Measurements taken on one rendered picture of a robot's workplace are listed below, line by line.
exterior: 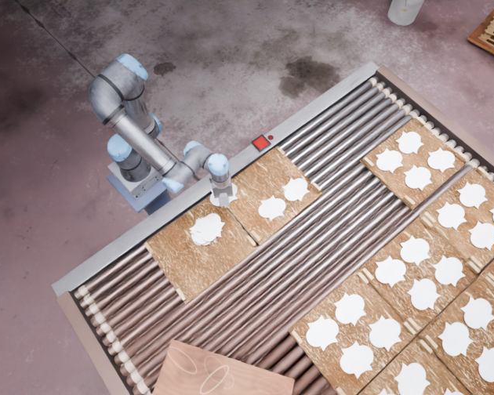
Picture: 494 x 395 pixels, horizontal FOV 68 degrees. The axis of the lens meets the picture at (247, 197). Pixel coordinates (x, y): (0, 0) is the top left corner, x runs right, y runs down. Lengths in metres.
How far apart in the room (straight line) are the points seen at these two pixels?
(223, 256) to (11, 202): 2.07
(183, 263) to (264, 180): 0.57
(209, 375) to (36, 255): 1.89
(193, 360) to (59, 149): 2.31
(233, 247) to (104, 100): 0.84
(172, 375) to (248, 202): 0.82
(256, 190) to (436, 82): 2.35
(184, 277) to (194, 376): 0.42
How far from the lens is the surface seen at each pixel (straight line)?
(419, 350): 1.80
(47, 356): 2.92
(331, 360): 1.70
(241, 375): 1.56
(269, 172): 1.87
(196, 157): 1.44
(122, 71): 1.41
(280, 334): 1.69
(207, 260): 1.73
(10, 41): 4.40
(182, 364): 1.59
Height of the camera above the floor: 2.60
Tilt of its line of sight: 67 degrees down
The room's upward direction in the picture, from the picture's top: 2 degrees counter-clockwise
